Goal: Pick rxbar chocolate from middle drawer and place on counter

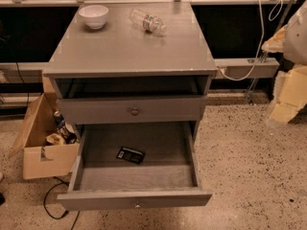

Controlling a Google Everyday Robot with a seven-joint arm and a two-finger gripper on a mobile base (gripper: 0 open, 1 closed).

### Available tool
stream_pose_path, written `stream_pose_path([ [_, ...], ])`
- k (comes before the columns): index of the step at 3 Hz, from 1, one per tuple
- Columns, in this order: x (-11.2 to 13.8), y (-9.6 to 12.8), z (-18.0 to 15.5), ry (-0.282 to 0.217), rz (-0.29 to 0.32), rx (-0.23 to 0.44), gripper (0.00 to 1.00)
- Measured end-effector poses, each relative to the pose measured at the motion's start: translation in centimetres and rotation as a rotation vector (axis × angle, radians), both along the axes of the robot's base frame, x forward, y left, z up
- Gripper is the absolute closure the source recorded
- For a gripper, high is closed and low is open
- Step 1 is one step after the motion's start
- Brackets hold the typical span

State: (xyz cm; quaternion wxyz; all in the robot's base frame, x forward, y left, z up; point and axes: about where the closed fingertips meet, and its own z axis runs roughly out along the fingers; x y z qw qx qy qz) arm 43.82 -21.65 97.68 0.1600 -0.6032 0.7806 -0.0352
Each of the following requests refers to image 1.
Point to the metal diagonal support pole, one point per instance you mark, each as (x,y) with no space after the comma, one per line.
(287,39)

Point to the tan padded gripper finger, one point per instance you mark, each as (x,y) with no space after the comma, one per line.
(276,43)
(289,94)

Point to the brown cardboard box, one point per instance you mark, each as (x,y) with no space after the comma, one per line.
(39,158)

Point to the white ceramic bowl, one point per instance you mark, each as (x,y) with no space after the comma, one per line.
(94,16)

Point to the grey wooden drawer cabinet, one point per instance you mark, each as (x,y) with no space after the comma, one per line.
(124,61)

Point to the closed grey top drawer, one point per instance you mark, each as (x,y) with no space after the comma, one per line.
(131,110)

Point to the clear plastic water bottle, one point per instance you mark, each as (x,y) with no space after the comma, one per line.
(147,22)

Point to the crumpled snack bag in box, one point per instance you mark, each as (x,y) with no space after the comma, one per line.
(55,139)

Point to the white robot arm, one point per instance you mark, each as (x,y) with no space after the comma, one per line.
(290,89)

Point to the black rxbar chocolate wrapper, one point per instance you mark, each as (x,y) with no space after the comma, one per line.
(131,155)

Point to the open grey middle drawer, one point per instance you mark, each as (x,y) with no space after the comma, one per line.
(167,177)

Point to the soda can in box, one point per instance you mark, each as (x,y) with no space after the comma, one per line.
(60,122)

